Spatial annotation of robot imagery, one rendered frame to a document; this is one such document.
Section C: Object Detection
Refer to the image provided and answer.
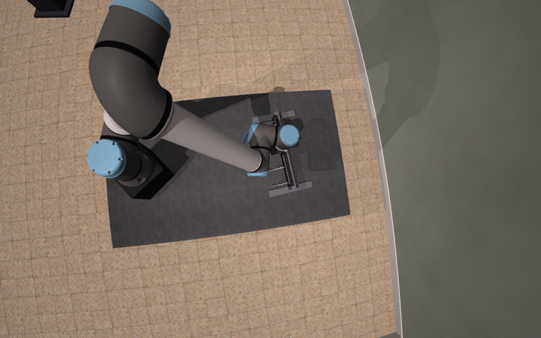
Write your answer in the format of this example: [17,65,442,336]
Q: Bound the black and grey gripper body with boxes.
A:
[270,146,283,155]

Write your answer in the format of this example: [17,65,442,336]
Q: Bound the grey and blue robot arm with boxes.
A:
[87,0,299,187]

